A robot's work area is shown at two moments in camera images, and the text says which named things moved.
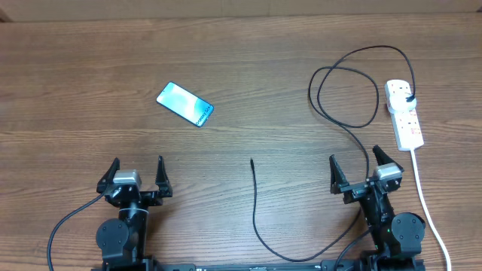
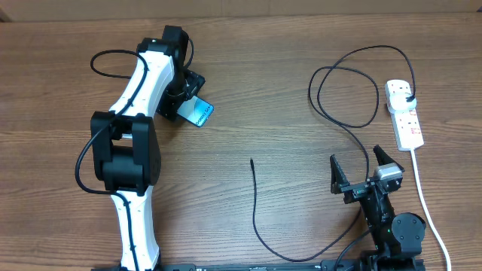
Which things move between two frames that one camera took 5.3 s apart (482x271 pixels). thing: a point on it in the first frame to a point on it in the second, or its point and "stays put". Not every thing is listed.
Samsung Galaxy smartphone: (185, 105) stays put
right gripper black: (356, 190) stays put
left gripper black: (153, 198) to (193, 80)
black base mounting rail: (355, 265) stays put
